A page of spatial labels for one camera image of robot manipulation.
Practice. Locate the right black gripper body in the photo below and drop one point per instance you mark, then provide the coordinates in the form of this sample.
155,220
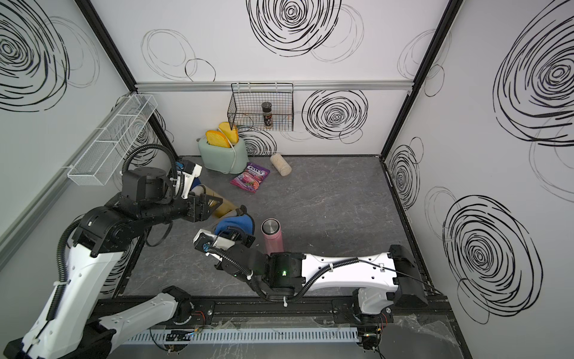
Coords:
243,235

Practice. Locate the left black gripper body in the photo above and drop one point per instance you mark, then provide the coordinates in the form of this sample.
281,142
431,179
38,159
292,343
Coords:
193,209

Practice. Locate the gold thermos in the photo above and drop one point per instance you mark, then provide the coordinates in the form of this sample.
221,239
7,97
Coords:
226,208

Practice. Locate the blue and grey cloth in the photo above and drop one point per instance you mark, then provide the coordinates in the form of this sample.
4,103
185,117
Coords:
239,218

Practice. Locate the blue thermos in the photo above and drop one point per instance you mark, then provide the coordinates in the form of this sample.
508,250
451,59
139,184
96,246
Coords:
195,183

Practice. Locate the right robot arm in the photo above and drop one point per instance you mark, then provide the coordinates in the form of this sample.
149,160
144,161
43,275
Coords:
382,280

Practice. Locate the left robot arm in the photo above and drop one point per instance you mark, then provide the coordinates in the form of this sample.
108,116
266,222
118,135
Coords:
93,245

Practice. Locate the pink thermos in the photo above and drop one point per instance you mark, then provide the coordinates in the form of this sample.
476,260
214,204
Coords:
272,232

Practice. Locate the purple candy bag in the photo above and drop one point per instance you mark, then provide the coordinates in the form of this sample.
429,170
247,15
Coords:
251,178

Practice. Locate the mint green toaster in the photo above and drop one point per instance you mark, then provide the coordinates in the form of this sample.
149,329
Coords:
231,160

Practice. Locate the front yellow toast slice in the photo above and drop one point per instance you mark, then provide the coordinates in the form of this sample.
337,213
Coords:
217,139

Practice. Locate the yellow toast slice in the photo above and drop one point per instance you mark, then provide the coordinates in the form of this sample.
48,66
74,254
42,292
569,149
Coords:
217,139
230,132

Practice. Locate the rear yellow toast slice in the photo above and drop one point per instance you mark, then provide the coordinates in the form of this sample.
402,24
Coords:
230,132

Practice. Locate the clear jar of oats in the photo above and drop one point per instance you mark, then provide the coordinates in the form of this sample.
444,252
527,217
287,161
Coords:
281,164

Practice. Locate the dark spice bottle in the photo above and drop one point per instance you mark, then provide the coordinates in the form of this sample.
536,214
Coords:
267,114

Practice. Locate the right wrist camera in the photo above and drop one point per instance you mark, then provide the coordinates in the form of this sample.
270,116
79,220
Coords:
205,239

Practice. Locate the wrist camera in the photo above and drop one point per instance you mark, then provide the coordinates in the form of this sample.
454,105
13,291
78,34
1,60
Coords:
187,171
205,239

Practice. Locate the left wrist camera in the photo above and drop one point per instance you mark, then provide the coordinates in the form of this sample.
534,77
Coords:
187,171

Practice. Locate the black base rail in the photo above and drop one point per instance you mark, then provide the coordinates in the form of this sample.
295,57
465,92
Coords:
209,310

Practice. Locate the white slotted cable duct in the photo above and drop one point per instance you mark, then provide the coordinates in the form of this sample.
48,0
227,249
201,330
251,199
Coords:
245,336

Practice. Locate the black wire basket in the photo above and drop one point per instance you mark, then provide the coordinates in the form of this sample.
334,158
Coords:
245,112

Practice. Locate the white mesh wall shelf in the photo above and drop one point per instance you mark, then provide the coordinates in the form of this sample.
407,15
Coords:
101,160

